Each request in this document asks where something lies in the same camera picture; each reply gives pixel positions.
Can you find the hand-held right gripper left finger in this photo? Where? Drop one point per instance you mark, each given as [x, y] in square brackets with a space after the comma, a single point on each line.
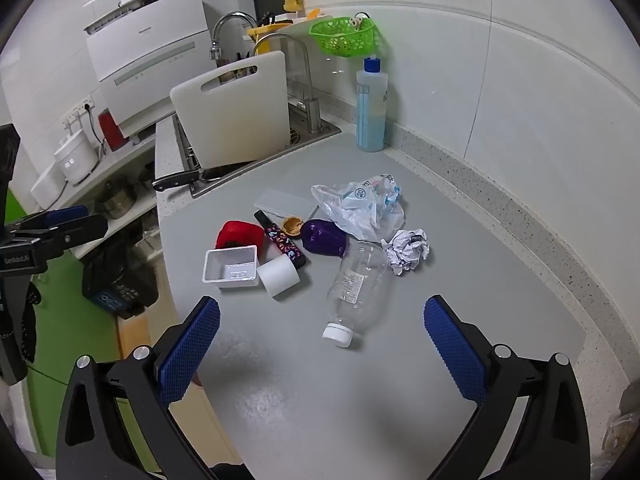
[190, 350]

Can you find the red container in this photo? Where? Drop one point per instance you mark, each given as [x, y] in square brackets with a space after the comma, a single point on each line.
[111, 130]

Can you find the white cutting board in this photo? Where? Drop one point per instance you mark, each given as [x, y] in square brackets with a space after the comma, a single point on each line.
[235, 115]

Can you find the blue dish soap bottle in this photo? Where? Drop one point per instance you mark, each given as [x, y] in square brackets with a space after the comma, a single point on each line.
[370, 120]

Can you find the white wall outlet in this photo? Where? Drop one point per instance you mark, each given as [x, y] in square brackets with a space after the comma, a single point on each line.
[75, 112]

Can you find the red wrapper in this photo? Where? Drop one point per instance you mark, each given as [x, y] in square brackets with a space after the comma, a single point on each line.
[237, 232]

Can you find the yellow dish rack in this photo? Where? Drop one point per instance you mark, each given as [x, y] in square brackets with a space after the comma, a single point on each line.
[265, 30]

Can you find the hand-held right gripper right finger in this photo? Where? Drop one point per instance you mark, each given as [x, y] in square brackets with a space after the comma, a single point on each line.
[455, 350]

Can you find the black patterned lighter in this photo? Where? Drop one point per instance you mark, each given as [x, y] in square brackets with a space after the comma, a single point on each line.
[281, 242]

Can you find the chrome kitchen faucet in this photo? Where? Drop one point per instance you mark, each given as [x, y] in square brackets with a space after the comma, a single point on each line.
[217, 45]

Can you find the white plastic tray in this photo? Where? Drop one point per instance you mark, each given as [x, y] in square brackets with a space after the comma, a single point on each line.
[220, 271]

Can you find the white paper ball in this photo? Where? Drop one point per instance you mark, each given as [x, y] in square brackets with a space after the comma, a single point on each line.
[407, 251]

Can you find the white dishwasher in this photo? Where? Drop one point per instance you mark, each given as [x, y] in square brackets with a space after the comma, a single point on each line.
[150, 55]

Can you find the brown walnut shell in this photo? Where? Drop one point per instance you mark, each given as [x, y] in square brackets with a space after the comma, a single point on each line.
[292, 226]

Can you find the steel sink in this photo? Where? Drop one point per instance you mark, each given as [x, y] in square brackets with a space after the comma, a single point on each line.
[310, 127]

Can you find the white carton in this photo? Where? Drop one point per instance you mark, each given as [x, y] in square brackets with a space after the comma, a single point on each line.
[285, 202]

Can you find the white rice cooker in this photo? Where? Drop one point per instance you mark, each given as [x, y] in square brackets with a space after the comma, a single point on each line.
[75, 157]

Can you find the white box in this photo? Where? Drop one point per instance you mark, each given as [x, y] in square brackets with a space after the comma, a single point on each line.
[47, 187]

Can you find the white paper roll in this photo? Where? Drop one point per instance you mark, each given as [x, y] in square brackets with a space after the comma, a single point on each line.
[277, 275]

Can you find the purple wrapper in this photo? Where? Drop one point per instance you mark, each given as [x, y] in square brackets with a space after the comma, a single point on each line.
[322, 237]

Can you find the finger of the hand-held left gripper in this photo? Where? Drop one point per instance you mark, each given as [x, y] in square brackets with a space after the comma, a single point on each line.
[65, 215]
[80, 232]

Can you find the slim chrome gooseneck faucet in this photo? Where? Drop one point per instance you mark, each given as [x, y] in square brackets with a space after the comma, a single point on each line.
[314, 110]

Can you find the clear plastic bag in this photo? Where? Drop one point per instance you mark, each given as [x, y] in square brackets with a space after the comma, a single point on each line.
[355, 210]

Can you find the black sorting trash bin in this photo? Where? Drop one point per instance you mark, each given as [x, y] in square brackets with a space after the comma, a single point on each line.
[120, 280]

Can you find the steel pot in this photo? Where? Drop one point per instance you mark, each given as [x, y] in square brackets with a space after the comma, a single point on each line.
[115, 200]

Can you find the green plastic basket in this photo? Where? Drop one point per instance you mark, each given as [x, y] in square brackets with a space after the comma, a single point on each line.
[340, 35]

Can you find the clear glass lid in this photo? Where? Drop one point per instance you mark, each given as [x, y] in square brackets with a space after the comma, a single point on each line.
[620, 430]

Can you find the clear plastic bottle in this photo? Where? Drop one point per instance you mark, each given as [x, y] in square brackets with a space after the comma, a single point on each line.
[357, 285]

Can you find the person's left hand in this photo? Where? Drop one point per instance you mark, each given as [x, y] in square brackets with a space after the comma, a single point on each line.
[30, 325]

